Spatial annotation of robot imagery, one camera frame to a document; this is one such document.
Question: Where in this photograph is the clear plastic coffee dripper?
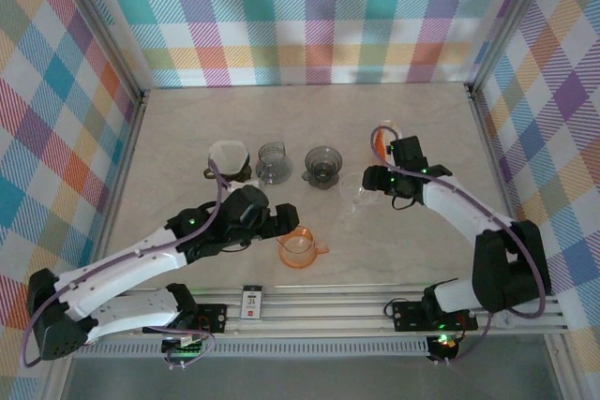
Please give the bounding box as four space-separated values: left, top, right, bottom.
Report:
337 172 381 216

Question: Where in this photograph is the orange filter holder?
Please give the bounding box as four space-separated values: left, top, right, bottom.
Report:
376 130 395 162

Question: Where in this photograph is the orange plastic coffee server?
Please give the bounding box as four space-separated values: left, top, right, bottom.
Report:
278 226 331 271

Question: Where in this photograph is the smoke grey coffee server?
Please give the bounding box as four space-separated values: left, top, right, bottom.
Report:
255 141 294 185

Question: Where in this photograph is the dark grey coffee dripper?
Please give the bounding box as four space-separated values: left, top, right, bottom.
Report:
301 144 343 190

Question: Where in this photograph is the white label card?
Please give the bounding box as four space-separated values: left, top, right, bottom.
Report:
242 285 264 321

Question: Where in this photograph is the small controller board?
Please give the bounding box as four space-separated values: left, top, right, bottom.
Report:
161 333 210 363
428 332 463 363

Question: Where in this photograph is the aluminium side rail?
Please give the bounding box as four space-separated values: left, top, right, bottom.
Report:
41 90 149 400
468 85 580 400

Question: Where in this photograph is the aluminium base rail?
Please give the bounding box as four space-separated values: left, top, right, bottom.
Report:
100 283 571 336

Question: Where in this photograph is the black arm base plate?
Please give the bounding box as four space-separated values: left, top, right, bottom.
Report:
391 301 426 332
196 304 230 333

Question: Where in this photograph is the grey slotted cable duct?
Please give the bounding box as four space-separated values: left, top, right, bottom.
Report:
74 341 432 360

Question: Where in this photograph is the aluminium frame post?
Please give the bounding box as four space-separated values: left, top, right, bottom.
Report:
466 0 562 95
55 0 149 104

